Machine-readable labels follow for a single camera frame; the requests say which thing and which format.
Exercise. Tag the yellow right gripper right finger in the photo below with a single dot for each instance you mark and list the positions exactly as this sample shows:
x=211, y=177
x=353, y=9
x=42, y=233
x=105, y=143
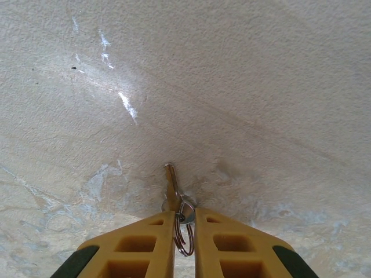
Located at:
x=205, y=246

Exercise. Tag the brass key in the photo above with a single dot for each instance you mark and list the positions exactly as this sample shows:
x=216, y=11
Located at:
x=171, y=188

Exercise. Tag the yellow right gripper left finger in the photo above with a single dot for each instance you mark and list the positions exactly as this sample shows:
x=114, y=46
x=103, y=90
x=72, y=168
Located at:
x=162, y=246

